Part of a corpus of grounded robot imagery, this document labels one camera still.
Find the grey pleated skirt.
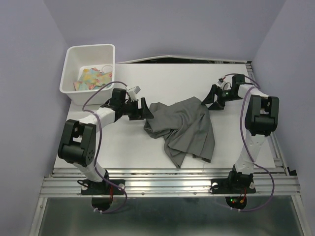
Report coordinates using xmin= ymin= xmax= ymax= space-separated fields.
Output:
xmin=144 ymin=97 xmax=215 ymax=168

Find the pastel tie-dye skirt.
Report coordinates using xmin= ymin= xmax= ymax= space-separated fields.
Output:
xmin=73 ymin=65 xmax=113 ymax=91

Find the white plastic bin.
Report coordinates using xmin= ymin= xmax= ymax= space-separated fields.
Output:
xmin=60 ymin=44 xmax=115 ymax=105

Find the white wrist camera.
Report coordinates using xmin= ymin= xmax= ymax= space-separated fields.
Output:
xmin=218 ymin=76 xmax=232 ymax=90
xmin=126 ymin=86 xmax=141 ymax=101

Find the purple cable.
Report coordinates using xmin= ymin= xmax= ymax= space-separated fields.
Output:
xmin=82 ymin=81 xmax=128 ymax=214
xmin=214 ymin=73 xmax=276 ymax=212

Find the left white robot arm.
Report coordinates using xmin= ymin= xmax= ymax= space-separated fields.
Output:
xmin=58 ymin=86 xmax=154 ymax=194

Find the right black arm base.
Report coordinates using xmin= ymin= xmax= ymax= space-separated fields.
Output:
xmin=209 ymin=178 xmax=256 ymax=210

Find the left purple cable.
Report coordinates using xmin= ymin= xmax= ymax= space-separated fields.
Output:
xmin=82 ymin=81 xmax=128 ymax=214

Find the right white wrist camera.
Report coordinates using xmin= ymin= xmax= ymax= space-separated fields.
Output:
xmin=218 ymin=76 xmax=232 ymax=90

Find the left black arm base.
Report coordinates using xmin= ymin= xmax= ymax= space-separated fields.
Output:
xmin=77 ymin=179 xmax=126 ymax=214

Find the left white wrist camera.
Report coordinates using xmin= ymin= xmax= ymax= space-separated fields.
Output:
xmin=126 ymin=86 xmax=141 ymax=101

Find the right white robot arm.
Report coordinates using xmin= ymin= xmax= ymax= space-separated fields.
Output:
xmin=144 ymin=73 xmax=279 ymax=192

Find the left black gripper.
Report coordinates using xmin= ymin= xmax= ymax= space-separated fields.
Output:
xmin=121 ymin=98 xmax=154 ymax=120

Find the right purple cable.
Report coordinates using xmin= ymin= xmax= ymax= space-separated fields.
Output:
xmin=214 ymin=73 xmax=276 ymax=212

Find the aluminium rail frame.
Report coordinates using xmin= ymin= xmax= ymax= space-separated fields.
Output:
xmin=29 ymin=60 xmax=306 ymax=236

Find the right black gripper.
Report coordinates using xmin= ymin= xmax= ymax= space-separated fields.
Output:
xmin=200 ymin=84 xmax=242 ymax=110

